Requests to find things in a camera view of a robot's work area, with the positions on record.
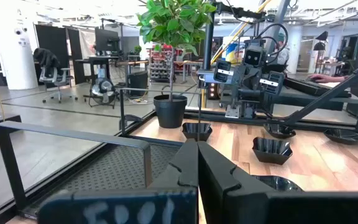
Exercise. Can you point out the person's forearm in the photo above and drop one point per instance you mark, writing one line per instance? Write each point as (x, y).
(339, 78)

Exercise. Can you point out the black floor fan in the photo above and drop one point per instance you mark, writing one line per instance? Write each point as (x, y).
(102, 90)

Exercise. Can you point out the small green desk plant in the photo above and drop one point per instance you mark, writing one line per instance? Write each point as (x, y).
(137, 49)

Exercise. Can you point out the person's hand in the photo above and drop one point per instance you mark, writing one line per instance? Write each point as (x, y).
(319, 78)

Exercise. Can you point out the black glossy square mini plate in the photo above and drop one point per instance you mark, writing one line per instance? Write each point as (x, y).
(271, 152)

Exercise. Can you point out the standing desk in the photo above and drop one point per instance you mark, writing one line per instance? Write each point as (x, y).
(98, 59)

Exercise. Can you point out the red storage shelf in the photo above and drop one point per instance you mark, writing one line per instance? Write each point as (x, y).
(158, 67)

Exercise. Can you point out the green plant in black pot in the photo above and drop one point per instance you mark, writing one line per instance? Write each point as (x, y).
(169, 112)

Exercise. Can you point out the black box with orange lights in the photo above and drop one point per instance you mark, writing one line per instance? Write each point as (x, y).
(212, 90)

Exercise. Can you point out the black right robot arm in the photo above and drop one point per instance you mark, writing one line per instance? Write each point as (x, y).
(248, 109)

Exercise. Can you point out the person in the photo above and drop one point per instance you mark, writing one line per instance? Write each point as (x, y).
(283, 53)

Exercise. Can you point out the white round column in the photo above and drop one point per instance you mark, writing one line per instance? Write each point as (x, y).
(14, 46)

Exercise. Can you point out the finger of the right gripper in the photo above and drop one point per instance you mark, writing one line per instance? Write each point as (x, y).
(272, 83)
(222, 71)

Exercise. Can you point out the black studio lamp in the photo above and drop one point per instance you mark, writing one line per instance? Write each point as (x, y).
(322, 35)

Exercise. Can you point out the black partition panel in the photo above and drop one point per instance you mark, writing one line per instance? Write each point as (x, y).
(51, 35)

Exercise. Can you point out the black rounded square mini plate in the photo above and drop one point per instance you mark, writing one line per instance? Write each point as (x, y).
(278, 133)

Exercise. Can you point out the office chair with black jacket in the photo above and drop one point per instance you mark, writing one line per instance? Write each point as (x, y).
(50, 67)

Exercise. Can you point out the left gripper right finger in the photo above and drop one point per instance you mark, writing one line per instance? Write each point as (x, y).
(228, 193)

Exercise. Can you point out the black cabinet box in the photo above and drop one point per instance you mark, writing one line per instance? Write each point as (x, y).
(137, 82)

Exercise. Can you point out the black rounded wavy mini plate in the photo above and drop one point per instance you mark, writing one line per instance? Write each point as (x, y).
(278, 184)

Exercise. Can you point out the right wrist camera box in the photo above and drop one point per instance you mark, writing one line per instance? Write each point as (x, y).
(253, 57)

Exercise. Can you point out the black side desk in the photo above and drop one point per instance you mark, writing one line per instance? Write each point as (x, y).
(309, 99)

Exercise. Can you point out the yellow blue banner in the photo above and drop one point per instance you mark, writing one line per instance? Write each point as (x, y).
(232, 51)

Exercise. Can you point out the black desk monitor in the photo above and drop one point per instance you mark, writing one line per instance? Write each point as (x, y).
(106, 40)

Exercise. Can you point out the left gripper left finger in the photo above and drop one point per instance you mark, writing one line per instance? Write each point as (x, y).
(179, 174)

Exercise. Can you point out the black deep square mini plate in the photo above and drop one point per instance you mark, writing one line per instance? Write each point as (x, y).
(196, 132)

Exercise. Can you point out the black leaf shaped mini plate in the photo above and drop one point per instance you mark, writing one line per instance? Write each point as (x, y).
(343, 137)

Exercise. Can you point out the black aluminium rig frame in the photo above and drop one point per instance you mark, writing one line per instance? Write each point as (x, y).
(322, 98)

